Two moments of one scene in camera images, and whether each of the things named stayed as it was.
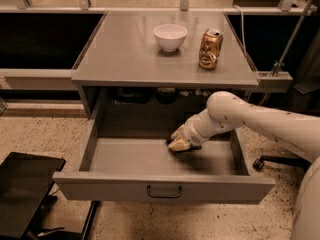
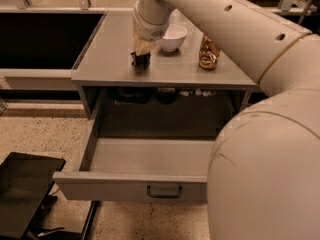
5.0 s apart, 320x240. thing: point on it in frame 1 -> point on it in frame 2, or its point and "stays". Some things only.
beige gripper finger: x=178 y=133 -> x=139 y=42
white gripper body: x=192 y=134 -> x=149 y=29
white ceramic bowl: x=170 y=36 stays
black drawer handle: x=148 y=190 stays
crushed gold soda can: x=210 y=47 stays
